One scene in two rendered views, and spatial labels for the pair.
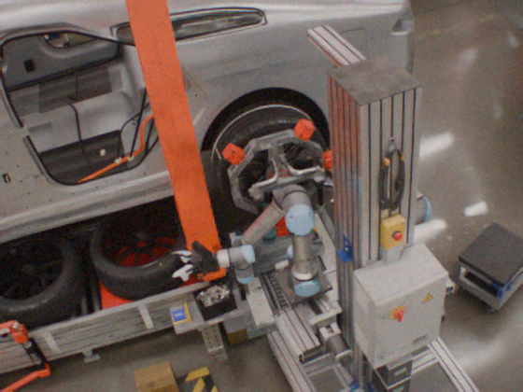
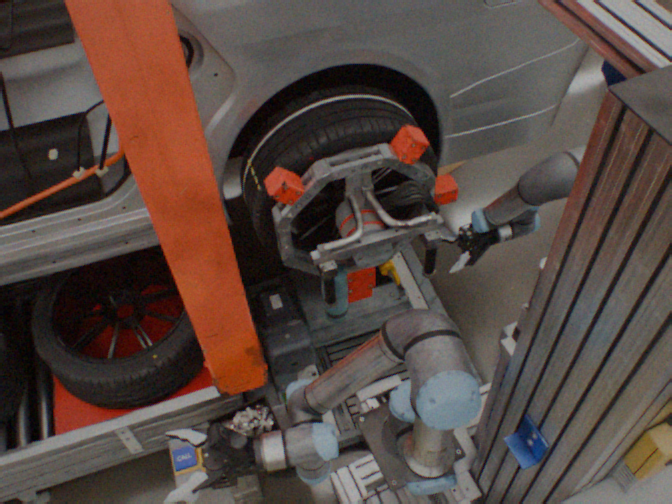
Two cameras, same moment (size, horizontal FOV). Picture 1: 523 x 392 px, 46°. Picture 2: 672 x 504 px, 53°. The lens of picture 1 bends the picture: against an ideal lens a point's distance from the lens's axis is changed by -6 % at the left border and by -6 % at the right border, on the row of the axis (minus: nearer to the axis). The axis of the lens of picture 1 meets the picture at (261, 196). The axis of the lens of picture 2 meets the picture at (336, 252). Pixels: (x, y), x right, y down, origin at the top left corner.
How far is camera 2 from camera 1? 1.53 m
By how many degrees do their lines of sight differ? 11
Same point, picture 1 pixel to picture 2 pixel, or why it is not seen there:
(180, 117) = (182, 143)
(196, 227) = (217, 326)
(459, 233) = not seen: hidden behind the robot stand
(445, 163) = not seen: hidden behind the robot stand
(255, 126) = (324, 136)
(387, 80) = not seen: outside the picture
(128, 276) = (97, 379)
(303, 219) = (459, 406)
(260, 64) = (339, 20)
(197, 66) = (218, 18)
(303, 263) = (435, 455)
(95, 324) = (37, 461)
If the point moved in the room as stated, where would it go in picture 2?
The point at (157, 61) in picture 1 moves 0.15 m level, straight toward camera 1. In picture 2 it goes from (115, 12) to (123, 66)
